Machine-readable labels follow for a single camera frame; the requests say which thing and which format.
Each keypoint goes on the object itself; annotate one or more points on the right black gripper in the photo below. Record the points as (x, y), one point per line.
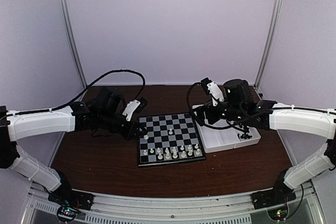
(212, 119)

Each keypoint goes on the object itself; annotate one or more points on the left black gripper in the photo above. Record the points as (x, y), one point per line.
(131, 131)

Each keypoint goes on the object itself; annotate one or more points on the black grey chess board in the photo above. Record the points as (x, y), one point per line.
(184, 133)

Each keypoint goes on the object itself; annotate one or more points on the white divided plastic tray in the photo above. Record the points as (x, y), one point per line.
(222, 140)

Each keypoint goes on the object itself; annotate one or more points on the white queen chess piece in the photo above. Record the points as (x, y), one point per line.
(175, 155)

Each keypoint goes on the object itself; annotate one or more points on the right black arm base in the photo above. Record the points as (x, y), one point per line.
(279, 194)

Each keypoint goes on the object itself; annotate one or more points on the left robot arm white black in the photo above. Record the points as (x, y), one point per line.
(17, 125)

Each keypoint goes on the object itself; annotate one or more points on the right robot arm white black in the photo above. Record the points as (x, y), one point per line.
(308, 121)

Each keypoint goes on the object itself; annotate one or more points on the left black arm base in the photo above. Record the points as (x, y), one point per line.
(65, 196)

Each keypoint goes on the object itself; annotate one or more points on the black chess pieces lower pile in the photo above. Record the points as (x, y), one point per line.
(244, 133)

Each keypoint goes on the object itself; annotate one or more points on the left controller board with LEDs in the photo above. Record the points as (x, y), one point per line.
(66, 214)

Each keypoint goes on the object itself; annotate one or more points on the controller board with leds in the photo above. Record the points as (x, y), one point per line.
(278, 214)
(66, 214)

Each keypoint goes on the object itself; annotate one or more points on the right controller board with LEDs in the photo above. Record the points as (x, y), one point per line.
(278, 214)

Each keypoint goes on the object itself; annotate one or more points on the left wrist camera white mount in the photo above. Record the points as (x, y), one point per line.
(134, 106)

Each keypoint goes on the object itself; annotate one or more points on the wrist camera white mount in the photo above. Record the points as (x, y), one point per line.
(134, 106)
(211, 88)

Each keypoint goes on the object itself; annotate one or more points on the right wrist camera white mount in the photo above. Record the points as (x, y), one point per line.
(211, 88)

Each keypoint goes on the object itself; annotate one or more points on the aluminium front rail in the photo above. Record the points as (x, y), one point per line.
(234, 208)

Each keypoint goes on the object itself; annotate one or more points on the right aluminium frame post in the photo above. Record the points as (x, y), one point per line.
(276, 10)

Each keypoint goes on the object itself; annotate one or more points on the aluminium frame post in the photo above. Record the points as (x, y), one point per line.
(72, 42)
(276, 10)

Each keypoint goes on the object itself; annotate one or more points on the left aluminium frame post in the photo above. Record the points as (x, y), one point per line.
(72, 42)

